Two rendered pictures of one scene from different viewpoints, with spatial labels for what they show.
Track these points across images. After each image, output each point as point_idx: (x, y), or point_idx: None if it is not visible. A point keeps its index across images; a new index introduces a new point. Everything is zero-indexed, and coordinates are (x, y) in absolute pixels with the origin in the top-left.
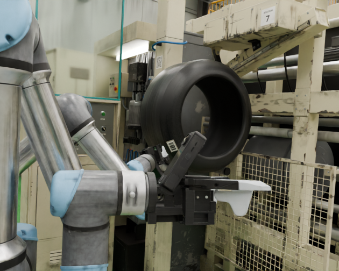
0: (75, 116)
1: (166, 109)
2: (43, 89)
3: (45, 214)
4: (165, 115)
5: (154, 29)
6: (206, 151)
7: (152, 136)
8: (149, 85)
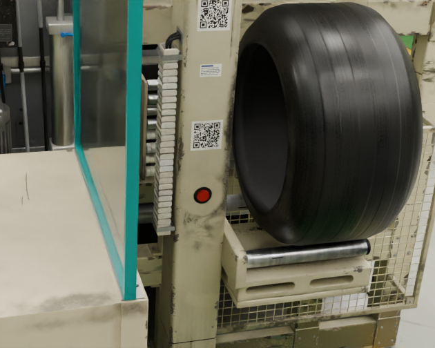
0: None
1: (417, 159)
2: None
3: None
4: (415, 171)
5: None
6: (250, 170)
7: (360, 217)
8: (335, 111)
